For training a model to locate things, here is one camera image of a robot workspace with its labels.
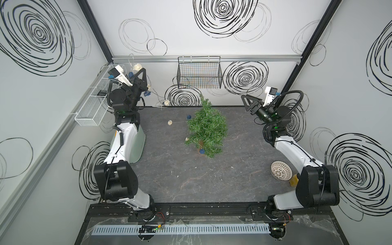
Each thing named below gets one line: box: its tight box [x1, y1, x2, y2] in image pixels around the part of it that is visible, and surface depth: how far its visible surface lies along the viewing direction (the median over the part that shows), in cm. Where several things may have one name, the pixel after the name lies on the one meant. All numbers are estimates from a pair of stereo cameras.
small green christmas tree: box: [184, 93, 229, 159], surface depth 77 cm
